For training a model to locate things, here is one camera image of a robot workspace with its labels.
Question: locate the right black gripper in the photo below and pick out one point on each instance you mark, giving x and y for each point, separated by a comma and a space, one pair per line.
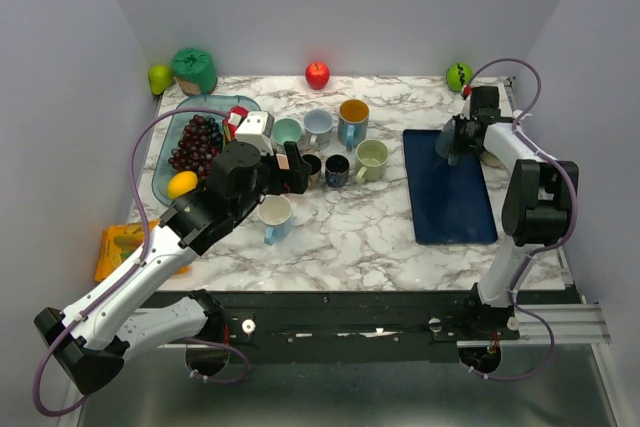
460, 146

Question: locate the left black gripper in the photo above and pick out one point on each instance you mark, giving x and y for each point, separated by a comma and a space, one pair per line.
288, 181

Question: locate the dark teal mug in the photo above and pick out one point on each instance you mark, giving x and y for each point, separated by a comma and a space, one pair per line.
447, 145

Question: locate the light blue faceted mug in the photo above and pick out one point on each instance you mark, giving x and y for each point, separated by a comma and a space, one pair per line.
276, 213

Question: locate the mint green mug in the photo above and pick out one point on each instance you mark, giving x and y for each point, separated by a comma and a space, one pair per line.
286, 130

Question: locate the brown patterned mug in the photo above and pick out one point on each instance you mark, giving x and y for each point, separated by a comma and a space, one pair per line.
315, 164

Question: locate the grey blue mug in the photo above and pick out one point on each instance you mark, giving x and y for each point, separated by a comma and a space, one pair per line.
318, 126

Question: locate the dark blue mug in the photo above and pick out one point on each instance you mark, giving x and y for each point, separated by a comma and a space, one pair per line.
337, 169

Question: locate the olive green mug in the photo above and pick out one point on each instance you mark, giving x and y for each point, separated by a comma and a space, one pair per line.
371, 160

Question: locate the blue butterfly mug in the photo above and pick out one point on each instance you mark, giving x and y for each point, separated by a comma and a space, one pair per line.
353, 123

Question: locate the pink mug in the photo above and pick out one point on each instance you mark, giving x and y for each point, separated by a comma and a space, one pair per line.
283, 162

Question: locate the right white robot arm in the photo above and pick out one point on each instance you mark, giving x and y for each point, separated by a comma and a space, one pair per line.
539, 210

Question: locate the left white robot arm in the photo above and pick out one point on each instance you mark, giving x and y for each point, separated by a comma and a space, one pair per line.
92, 338

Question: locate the cream soap pump bottle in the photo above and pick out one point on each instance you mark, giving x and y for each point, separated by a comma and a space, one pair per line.
491, 160

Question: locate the dark purple grapes bunch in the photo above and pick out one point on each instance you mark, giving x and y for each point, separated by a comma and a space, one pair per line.
201, 141

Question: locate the green striped ball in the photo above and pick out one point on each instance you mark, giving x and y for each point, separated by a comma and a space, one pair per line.
457, 76

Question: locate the yellow mango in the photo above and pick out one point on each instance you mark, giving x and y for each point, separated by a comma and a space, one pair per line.
182, 183

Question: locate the red dragon fruit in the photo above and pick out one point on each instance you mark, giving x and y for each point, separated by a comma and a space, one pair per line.
238, 112

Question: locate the dark blue tray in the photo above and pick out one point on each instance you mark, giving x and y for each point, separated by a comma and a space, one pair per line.
449, 204

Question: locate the green pear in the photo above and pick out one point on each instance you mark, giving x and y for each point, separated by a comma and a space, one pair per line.
160, 78

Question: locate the red apple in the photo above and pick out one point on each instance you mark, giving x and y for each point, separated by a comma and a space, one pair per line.
317, 75

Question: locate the orange snack bag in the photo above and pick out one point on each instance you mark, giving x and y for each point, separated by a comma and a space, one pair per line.
117, 244

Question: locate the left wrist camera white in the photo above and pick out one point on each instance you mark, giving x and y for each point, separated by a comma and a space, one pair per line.
255, 129

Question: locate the black table front rail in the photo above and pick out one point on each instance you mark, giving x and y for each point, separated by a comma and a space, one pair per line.
349, 327

